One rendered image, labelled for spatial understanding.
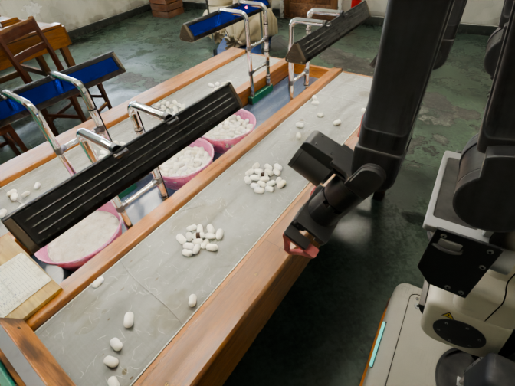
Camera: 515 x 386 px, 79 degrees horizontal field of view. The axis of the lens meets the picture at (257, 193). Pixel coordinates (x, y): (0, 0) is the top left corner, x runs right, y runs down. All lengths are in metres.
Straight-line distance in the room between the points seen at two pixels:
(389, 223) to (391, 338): 0.88
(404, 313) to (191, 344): 0.89
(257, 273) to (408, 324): 0.73
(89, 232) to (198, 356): 0.57
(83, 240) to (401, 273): 1.49
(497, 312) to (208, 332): 0.61
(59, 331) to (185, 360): 0.35
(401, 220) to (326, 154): 1.67
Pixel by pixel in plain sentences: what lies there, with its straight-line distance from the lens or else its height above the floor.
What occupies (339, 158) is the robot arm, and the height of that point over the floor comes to 1.21.
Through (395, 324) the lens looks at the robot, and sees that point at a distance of 1.38.
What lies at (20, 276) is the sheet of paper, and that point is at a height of 0.78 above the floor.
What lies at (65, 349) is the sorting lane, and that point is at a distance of 0.94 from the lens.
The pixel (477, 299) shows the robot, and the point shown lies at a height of 0.87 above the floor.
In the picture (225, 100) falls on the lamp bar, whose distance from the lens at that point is 0.90.
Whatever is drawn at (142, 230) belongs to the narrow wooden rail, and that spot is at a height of 0.76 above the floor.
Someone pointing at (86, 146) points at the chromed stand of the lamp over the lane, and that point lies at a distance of 0.88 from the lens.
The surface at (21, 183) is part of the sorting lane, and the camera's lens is 1.52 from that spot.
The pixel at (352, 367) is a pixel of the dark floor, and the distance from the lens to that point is 1.58.
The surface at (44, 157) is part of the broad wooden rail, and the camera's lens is 1.56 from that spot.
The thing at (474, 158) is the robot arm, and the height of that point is 1.26.
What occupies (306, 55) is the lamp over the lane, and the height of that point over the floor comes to 1.07.
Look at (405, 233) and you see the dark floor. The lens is 2.03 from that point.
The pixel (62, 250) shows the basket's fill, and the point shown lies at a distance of 1.16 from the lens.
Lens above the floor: 1.48
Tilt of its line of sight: 44 degrees down
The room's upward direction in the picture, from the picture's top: 5 degrees counter-clockwise
